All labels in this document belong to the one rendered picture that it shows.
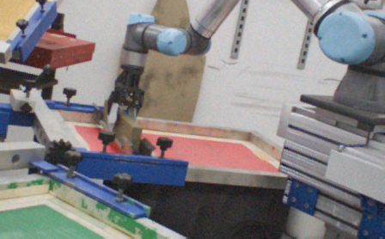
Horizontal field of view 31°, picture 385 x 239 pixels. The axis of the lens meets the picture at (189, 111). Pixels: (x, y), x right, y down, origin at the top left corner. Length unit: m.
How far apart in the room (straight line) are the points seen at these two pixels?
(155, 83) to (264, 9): 0.83
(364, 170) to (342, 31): 0.31
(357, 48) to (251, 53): 2.87
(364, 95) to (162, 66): 2.58
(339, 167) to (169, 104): 2.68
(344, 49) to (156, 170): 0.60
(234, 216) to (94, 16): 2.25
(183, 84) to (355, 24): 2.74
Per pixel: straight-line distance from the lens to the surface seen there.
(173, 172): 1.88
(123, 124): 2.04
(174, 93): 4.22
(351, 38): 1.61
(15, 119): 2.04
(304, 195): 1.89
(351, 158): 1.60
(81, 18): 4.09
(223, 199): 2.06
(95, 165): 1.82
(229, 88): 4.43
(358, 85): 1.74
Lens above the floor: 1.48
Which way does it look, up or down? 10 degrees down
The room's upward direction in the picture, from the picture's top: 11 degrees clockwise
